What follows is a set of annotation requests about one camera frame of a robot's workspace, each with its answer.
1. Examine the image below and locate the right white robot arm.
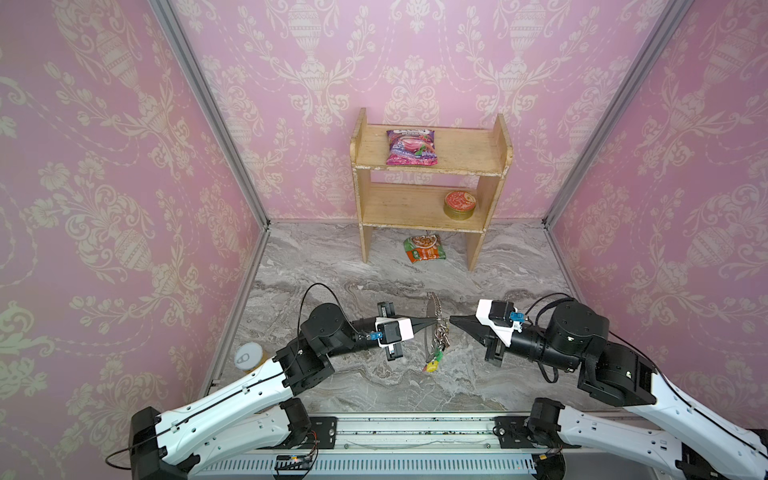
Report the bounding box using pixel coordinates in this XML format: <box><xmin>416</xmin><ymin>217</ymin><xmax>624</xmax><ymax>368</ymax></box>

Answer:
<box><xmin>449</xmin><ymin>296</ymin><xmax>767</xmax><ymax>479</ymax></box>

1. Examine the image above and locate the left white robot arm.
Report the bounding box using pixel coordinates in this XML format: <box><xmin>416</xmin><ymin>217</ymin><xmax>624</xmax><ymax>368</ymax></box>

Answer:
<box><xmin>124</xmin><ymin>302</ymin><xmax>438</xmax><ymax>479</ymax></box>

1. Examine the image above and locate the green orange snack packet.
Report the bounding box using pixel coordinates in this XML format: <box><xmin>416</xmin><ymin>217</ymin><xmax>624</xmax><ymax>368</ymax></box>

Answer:
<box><xmin>403</xmin><ymin>234</ymin><xmax>446</xmax><ymax>263</ymax></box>

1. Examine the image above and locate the round red gold tin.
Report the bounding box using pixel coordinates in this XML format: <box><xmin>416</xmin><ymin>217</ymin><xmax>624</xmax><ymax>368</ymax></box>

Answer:
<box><xmin>443</xmin><ymin>190</ymin><xmax>477</xmax><ymax>220</ymax></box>

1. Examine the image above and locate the wooden two-tier shelf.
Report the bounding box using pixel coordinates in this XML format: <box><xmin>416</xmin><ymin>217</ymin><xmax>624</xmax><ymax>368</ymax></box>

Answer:
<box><xmin>349</xmin><ymin>108</ymin><xmax>514</xmax><ymax>270</ymax></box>

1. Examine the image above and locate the pink snack packet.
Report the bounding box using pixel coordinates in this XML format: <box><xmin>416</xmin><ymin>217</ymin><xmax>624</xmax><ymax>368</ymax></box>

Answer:
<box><xmin>386</xmin><ymin>129</ymin><xmax>438</xmax><ymax>166</ymax></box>

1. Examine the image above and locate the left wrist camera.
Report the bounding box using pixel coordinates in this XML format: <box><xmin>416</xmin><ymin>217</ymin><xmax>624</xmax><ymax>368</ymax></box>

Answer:
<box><xmin>367</xmin><ymin>317</ymin><xmax>414</xmax><ymax>347</ymax></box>

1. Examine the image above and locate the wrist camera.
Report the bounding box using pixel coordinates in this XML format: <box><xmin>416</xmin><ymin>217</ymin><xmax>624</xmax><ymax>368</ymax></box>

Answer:
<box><xmin>367</xmin><ymin>317</ymin><xmax>414</xmax><ymax>347</ymax></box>
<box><xmin>475</xmin><ymin>299</ymin><xmax>526</xmax><ymax>347</ymax></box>

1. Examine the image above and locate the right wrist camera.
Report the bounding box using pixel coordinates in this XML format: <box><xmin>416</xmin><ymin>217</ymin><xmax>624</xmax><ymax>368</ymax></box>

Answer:
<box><xmin>475</xmin><ymin>299</ymin><xmax>526</xmax><ymax>347</ymax></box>

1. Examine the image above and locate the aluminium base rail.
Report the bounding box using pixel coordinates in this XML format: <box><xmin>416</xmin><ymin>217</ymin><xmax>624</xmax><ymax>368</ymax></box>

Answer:
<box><xmin>161</xmin><ymin>410</ymin><xmax>685</xmax><ymax>480</ymax></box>

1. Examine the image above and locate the aluminium corner post right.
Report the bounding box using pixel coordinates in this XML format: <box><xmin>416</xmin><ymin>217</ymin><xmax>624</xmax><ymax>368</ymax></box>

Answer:
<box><xmin>542</xmin><ymin>0</ymin><xmax>693</xmax><ymax>233</ymax></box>

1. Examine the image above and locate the aluminium corner post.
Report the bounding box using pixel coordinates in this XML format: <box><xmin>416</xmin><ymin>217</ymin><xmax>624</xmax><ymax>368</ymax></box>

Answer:
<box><xmin>148</xmin><ymin>0</ymin><xmax>270</xmax><ymax>231</ymax></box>
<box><xmin>542</xmin><ymin>0</ymin><xmax>693</xmax><ymax>233</ymax></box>

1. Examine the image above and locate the aluminium corner post left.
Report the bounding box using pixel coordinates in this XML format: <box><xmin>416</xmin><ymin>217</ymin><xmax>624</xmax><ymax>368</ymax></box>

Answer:
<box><xmin>148</xmin><ymin>0</ymin><xmax>270</xmax><ymax>231</ymax></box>

